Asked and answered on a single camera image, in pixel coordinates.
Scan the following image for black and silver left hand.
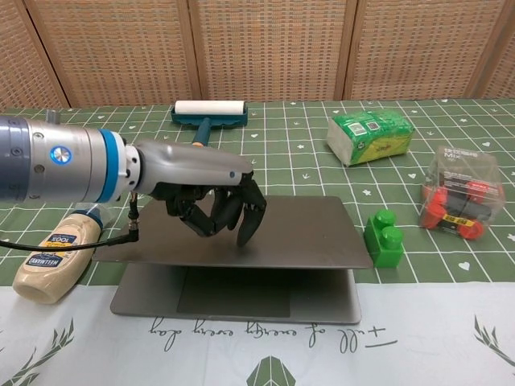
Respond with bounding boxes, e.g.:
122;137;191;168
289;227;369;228
132;139;268;248

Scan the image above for silver laptop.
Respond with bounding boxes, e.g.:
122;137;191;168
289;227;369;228
93;195;386;326

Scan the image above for woven rattan wall panel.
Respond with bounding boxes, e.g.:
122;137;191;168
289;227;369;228
0;0;515;110

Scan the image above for teal lint roller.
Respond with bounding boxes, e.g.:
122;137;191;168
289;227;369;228
171;100;248;147

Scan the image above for mayonnaise squeeze bottle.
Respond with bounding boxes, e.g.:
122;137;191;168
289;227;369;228
11;203;104;305

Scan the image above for green tissue pack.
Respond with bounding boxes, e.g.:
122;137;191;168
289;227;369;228
326;111;417;168

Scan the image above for green toy brick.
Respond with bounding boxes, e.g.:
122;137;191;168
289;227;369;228
364;208;405;269

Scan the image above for green grid tablecloth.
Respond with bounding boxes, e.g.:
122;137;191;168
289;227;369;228
0;98;515;386

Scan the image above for clear box of red toys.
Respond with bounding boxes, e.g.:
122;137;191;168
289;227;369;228
418;145;506;242

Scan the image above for black left hand cable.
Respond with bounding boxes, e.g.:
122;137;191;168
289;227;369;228
0;192;142;251

